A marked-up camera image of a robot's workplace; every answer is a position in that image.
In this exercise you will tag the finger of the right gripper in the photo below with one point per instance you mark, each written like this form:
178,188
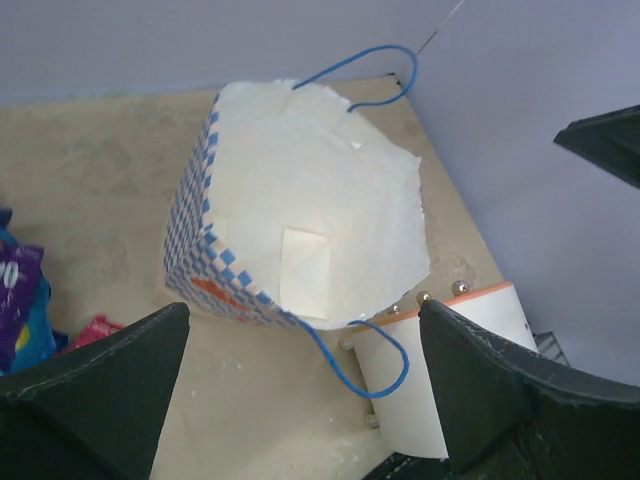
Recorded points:
609,141

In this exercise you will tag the blue fruit snack packet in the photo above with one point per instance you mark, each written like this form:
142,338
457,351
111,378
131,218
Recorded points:
38,341

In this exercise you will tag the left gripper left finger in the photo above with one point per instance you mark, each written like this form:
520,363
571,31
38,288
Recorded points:
96,412

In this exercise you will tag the white cylindrical container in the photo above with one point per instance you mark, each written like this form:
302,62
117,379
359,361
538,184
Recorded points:
408,419

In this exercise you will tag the blue checkered paper bag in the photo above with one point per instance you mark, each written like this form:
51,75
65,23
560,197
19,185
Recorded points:
294,211

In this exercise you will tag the red small snack packet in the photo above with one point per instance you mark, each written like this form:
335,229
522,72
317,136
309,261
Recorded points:
98,328

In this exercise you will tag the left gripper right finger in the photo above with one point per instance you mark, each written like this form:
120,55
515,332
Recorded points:
490,391

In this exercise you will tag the purple snack packet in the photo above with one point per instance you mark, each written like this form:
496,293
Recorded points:
20,274

